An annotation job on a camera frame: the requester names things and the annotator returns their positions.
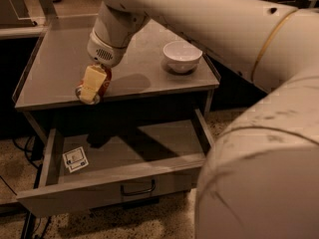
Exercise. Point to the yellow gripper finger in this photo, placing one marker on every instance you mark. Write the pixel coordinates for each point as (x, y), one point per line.
(93, 79)

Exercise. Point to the white ceramic bowl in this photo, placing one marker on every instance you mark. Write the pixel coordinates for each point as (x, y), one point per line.
(181, 56)

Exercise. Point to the grey cabinet with counter top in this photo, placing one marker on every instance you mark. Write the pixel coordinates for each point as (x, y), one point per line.
(62, 58)

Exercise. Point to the red coke can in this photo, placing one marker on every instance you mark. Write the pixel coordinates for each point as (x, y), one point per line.
(103, 88)

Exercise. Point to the black drawer handle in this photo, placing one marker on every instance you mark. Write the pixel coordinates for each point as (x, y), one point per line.
(139, 187)

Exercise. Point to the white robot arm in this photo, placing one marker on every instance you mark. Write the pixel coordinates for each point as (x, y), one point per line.
(260, 180)

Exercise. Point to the white tag sticker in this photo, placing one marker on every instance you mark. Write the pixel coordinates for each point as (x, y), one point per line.
(75, 159)

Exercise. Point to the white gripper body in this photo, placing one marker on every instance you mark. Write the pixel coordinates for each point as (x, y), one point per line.
(102, 53)

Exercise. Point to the open grey top drawer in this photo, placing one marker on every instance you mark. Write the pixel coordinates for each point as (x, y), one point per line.
(172, 153)

